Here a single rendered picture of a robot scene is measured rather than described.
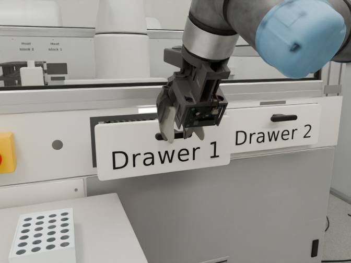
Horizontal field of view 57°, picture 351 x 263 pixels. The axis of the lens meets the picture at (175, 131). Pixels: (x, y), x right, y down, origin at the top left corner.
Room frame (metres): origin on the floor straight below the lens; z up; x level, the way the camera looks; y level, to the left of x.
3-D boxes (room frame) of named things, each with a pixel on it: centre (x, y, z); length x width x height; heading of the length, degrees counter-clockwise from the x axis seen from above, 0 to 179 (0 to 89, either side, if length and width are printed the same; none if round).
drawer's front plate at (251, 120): (0.82, -0.26, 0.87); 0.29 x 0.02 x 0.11; 110
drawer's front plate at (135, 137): (0.65, 0.02, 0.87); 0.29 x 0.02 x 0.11; 110
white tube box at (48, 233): (0.45, 0.20, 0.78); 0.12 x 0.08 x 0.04; 19
